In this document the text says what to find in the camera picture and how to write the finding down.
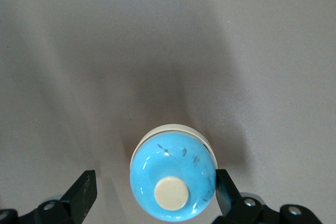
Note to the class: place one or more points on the blue dome bell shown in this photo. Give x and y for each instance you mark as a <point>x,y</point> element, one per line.
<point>170,161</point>

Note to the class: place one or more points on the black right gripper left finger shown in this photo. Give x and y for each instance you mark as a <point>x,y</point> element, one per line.
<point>65,208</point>

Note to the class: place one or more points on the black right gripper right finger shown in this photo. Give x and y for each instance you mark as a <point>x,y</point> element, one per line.
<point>244,211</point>

